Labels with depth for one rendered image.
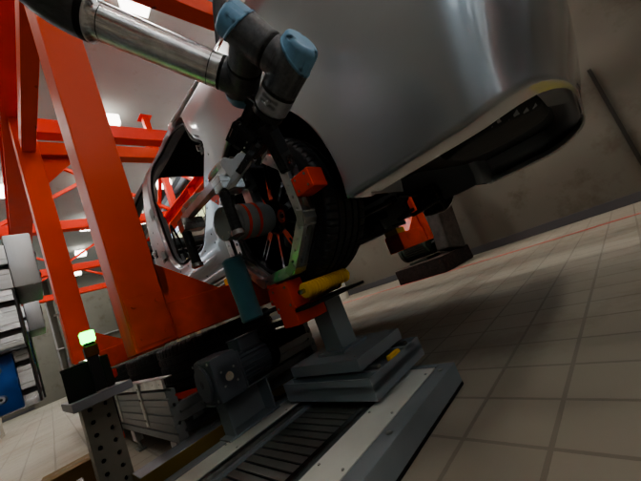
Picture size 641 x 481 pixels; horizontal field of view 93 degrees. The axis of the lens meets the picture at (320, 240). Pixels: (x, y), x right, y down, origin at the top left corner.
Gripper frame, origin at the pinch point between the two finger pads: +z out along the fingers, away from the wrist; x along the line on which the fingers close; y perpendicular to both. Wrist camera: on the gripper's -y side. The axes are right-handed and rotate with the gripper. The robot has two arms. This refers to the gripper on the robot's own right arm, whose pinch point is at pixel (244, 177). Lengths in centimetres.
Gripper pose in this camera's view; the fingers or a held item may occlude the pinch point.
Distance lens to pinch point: 84.2
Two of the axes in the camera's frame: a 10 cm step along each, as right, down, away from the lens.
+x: -3.1, 5.8, -7.5
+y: -7.9, -5.9, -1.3
